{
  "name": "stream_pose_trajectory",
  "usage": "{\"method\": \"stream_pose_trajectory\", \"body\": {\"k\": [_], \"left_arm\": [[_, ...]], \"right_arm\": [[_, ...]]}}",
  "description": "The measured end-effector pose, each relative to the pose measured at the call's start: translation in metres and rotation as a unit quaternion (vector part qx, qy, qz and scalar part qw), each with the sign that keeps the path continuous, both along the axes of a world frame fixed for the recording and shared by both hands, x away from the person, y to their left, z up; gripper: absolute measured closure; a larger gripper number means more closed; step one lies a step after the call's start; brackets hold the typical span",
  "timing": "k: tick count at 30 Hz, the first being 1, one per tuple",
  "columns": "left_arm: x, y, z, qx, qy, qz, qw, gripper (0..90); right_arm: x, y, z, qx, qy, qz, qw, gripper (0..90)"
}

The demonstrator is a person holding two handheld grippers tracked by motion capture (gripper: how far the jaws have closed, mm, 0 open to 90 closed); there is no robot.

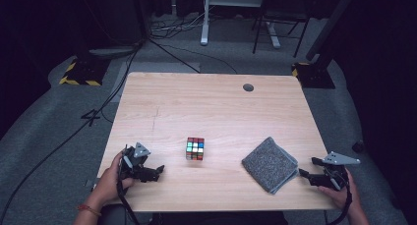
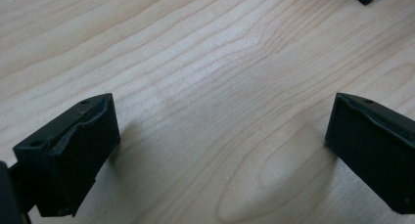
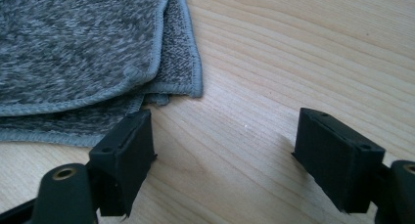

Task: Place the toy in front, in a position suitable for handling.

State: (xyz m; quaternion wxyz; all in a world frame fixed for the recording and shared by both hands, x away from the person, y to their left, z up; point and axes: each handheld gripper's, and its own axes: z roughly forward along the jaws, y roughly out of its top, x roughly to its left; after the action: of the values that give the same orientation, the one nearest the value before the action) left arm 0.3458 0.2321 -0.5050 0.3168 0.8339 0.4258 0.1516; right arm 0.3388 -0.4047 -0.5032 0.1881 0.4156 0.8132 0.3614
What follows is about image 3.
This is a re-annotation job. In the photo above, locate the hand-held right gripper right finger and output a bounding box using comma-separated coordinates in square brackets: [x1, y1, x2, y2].
[291, 107, 387, 215]

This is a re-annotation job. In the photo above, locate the grey terry cloth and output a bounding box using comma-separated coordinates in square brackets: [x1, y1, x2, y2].
[0, 0, 204, 149]

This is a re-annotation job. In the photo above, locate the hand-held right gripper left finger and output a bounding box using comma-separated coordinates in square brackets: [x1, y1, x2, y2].
[88, 109, 159, 218]

